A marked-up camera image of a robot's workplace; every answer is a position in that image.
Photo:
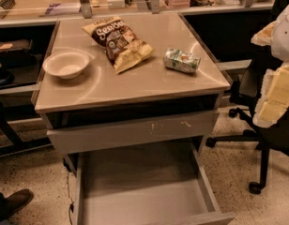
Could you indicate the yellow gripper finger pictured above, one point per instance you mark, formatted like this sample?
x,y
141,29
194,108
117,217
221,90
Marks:
x,y
274,100
263,37

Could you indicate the green 7up soda can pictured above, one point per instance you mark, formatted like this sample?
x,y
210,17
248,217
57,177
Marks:
x,y
181,61

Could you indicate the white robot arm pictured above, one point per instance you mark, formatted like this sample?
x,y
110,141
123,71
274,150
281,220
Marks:
x,y
280,37

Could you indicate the open middle drawer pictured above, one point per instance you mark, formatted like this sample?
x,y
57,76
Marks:
x,y
161,183

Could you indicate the grey drawer cabinet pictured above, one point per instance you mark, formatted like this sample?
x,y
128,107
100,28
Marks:
x,y
100,95

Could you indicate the closed top drawer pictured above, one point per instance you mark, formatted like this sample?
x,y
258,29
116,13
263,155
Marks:
x,y
131,132

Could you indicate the black office chair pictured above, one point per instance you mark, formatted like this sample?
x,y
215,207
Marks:
x,y
246,92

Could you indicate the brown and yellow chip bag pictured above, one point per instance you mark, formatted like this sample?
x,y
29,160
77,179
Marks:
x,y
123,49

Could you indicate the white paper bowl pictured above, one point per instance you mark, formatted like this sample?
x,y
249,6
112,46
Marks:
x,y
66,65

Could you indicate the purple and white paper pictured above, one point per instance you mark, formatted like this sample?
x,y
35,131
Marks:
x,y
63,9

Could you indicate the black spiral object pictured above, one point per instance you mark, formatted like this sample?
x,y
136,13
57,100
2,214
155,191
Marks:
x,y
5,7

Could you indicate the metal desk post left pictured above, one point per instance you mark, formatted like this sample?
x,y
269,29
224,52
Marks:
x,y
86,8

